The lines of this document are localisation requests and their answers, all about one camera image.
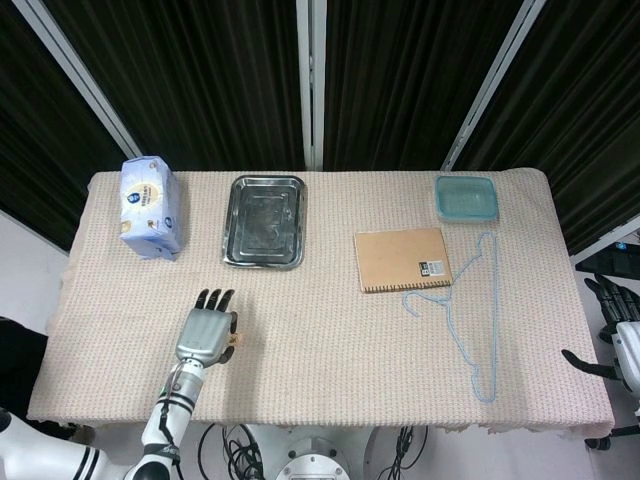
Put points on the black curtain panel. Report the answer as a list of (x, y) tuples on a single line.
[(590, 125), (410, 75), (200, 75), (30, 125)]

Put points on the stainless steel tray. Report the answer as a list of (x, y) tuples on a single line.
[(265, 225)]

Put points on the person in black clothing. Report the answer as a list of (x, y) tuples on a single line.
[(20, 370)]

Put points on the white frame rail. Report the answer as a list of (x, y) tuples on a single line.
[(600, 245)]

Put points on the brown spiral notebook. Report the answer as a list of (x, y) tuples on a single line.
[(395, 260)]

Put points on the blue tissue pack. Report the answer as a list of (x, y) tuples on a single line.
[(147, 210)]

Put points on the clear container teal lid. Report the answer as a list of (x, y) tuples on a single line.
[(465, 200)]

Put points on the white double frame post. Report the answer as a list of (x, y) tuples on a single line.
[(311, 85)]

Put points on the black equipment blue light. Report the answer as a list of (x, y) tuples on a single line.
[(612, 257)]

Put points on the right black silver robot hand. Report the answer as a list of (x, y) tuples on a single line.
[(629, 355)]

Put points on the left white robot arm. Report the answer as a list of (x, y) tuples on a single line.
[(180, 395)]

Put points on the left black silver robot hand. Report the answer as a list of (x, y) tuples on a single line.
[(205, 332)]

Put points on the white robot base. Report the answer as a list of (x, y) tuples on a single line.
[(310, 465)]

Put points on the beige woven tablecloth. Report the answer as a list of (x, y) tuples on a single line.
[(350, 360)]

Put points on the black stand base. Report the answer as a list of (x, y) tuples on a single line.
[(597, 443)]

